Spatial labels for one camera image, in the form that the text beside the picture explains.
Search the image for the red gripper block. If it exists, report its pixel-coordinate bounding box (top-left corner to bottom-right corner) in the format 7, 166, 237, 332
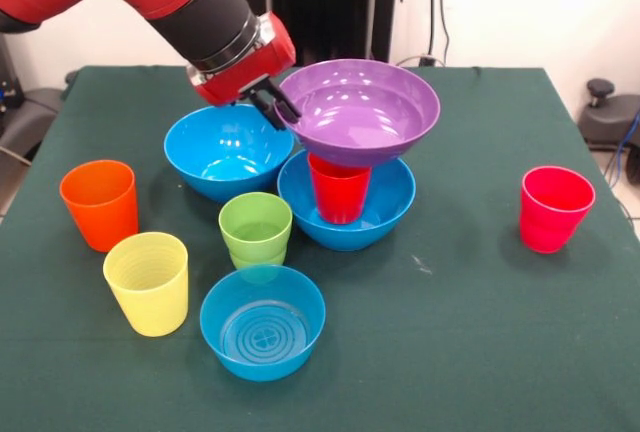
186, 10, 303, 132

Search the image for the purple plastic bowl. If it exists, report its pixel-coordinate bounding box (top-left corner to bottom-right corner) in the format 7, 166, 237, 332
274, 58, 441, 169

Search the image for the red plastic cup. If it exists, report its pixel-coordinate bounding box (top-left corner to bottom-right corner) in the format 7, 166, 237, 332
307, 152, 373, 226

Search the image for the large blue plastic bowl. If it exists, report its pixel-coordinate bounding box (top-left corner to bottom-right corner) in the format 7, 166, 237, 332
163, 104, 295, 204
277, 149, 417, 253

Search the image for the pink plastic cup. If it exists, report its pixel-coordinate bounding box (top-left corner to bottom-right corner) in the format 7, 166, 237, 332
518, 165, 597, 255

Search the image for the green plastic cup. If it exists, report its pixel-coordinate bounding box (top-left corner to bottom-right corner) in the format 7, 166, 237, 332
227, 241, 289, 276
218, 192, 294, 256

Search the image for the orange plastic cup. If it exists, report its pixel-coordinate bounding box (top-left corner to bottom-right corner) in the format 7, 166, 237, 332
58, 159, 140, 254

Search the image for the yellow plastic cup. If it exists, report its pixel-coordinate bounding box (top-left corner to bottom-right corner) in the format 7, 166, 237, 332
102, 231, 190, 338

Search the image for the dark grey machine foot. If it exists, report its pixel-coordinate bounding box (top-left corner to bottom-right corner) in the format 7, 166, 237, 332
579, 77, 640, 151
0, 86, 66, 163

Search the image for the small patterned blue bowl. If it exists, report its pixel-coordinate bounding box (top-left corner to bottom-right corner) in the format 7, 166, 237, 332
199, 265, 327, 382

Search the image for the dark green tablecloth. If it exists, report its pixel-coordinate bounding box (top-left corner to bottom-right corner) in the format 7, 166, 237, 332
0, 65, 640, 432

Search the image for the black cable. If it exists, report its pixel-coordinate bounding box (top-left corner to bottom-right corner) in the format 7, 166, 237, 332
427, 0, 451, 67

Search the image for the blue cable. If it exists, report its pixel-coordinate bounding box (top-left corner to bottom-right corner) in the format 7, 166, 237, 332
607, 111, 640, 188

